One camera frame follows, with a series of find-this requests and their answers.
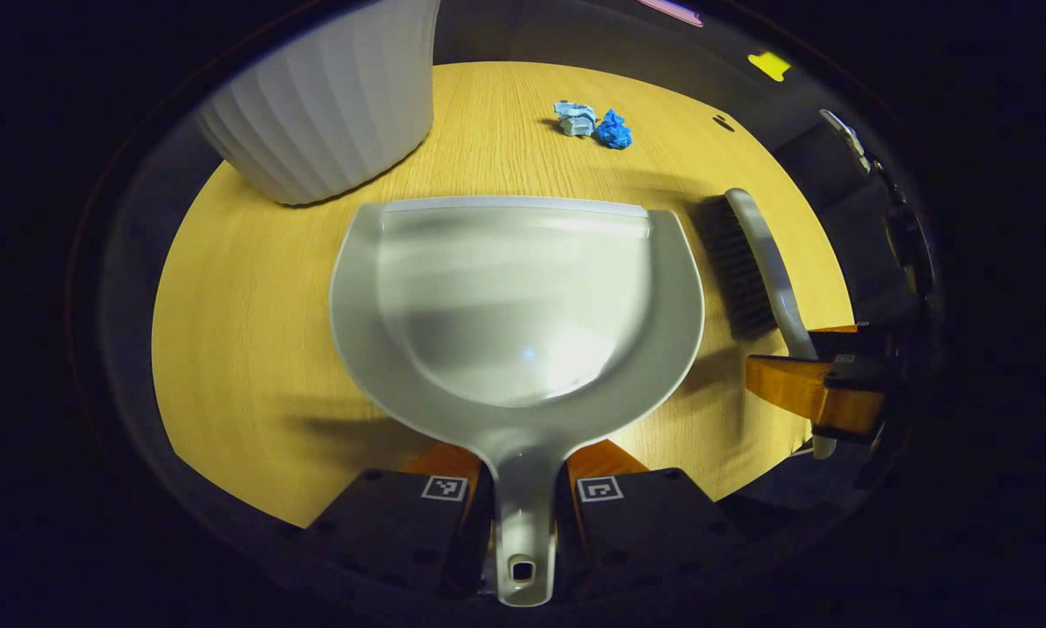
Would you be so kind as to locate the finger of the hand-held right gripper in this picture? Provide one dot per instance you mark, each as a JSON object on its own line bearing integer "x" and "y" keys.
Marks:
{"x": 854, "y": 342}
{"x": 819, "y": 397}

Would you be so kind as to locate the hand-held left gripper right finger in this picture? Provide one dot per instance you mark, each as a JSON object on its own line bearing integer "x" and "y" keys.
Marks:
{"x": 653, "y": 523}

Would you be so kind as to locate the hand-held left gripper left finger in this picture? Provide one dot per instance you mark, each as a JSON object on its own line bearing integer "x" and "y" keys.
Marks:
{"x": 383, "y": 523}

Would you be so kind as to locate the small grey broom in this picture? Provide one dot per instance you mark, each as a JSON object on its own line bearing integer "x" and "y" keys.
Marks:
{"x": 771, "y": 262}

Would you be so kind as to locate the grey plastic dustpan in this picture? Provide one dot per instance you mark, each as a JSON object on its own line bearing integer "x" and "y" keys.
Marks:
{"x": 514, "y": 305}

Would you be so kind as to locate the dark blue paper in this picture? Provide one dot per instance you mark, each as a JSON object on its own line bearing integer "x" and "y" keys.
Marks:
{"x": 613, "y": 131}

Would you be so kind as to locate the light blue paper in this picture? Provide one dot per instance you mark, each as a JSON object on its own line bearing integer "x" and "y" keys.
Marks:
{"x": 575, "y": 119}

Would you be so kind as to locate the white ribbed garbage bin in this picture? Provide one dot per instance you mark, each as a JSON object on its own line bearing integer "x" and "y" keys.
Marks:
{"x": 331, "y": 96}

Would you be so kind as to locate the grey metal stand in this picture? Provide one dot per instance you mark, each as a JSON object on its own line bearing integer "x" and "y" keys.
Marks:
{"x": 844, "y": 138}

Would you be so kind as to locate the black round desk grommet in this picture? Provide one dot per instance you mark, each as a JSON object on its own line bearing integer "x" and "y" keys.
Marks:
{"x": 723, "y": 123}

